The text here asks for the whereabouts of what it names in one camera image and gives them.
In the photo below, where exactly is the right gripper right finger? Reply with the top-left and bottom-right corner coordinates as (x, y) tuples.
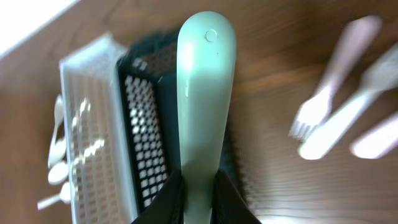
(211, 169), (261, 224)

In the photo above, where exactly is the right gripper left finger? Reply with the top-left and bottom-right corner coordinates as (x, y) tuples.
(132, 170), (185, 224)

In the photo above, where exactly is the pink-white plastic spoon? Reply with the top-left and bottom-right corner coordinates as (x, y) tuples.
(350, 113), (397, 159)

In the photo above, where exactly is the mint green plastic fork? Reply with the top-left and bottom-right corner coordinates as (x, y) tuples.
(177, 11), (236, 224)

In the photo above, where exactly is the cream plastic fork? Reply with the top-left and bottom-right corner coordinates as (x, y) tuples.
(298, 44), (397, 160)

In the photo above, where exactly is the pink-white plastic fork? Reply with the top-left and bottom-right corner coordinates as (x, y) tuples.
(289, 15), (382, 141)

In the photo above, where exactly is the clear plastic mesh basket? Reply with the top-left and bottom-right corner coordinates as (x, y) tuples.
(59, 33), (138, 223)

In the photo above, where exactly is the white plastic spoon bottom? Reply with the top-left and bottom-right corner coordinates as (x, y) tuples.
(37, 182), (71, 210)

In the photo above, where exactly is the white plastic spoon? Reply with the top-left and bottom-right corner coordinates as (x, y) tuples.
(47, 138), (66, 168)
(47, 161), (69, 185)
(47, 95), (63, 168)
(37, 182), (71, 210)

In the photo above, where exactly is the black plastic mesh basket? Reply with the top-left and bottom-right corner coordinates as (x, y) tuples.
(116, 29), (249, 215)

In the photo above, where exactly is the white plastic spoon top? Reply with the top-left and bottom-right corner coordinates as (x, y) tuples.
(47, 95), (63, 168)

